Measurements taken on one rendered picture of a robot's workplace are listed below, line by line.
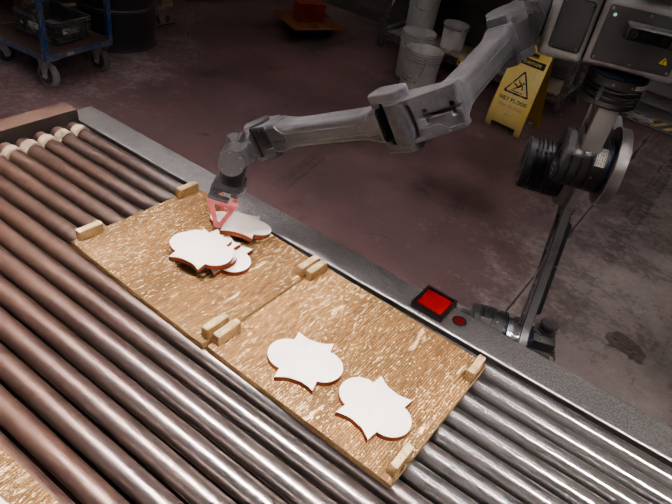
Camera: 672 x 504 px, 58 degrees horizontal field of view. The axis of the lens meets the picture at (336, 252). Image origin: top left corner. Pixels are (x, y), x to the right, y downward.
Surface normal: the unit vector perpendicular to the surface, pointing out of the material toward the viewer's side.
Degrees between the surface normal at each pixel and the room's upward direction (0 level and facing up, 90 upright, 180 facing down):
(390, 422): 0
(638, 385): 0
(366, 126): 103
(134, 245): 0
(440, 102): 86
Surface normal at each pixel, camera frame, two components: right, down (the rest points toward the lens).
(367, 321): 0.15, -0.79
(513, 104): -0.60, 0.20
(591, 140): -0.29, 0.54
